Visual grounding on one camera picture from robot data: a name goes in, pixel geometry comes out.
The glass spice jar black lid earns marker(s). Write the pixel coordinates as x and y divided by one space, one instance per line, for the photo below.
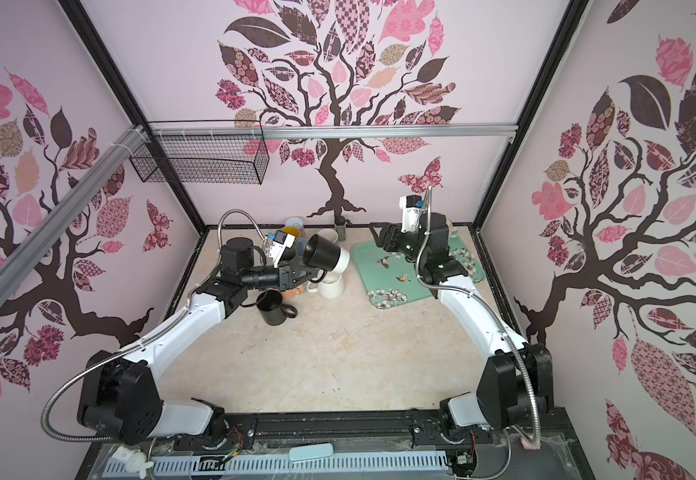
341 228

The pink sponge piece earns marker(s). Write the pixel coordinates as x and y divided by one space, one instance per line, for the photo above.
527 445

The peach orange mug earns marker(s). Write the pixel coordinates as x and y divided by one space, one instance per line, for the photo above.
291 294

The light grey mug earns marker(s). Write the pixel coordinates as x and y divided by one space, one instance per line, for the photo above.
330 235

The black mug white base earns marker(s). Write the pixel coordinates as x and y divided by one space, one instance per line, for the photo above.
320 253

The white slotted cable duct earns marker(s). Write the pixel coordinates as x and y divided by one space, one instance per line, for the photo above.
280 464

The aluminium rail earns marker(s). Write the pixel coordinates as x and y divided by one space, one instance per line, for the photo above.
388 131
29 253

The left aluminium rail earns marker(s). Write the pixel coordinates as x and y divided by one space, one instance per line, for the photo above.
29 253

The white teapot shaped mug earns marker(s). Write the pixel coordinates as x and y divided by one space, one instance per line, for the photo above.
331 287

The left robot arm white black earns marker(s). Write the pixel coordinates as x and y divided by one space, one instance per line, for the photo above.
120 399

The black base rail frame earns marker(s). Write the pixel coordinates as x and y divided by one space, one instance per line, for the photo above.
471 451

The blue iridescent mug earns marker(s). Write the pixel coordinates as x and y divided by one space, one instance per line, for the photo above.
300 238

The white pink tape roll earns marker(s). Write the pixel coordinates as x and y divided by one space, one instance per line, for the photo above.
295 222

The left metal flex conduit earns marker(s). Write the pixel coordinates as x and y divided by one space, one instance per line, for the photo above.
83 372

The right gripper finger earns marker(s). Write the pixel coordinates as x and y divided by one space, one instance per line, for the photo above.
384 230
389 243

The white plug adapter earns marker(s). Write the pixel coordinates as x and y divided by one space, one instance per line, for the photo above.
134 461

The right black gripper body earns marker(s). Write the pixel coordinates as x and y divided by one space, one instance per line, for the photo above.
408 244

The back aluminium rail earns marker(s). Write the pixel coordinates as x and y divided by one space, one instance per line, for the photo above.
388 131

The green floral tray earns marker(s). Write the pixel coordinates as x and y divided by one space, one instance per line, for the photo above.
390 280

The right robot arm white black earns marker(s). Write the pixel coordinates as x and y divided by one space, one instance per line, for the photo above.
540 365

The black wire basket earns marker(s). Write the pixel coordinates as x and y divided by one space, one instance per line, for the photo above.
227 152

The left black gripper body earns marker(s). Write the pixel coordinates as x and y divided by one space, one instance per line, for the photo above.
266 276

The light blue flat remote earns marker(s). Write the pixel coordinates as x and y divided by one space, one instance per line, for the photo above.
309 453

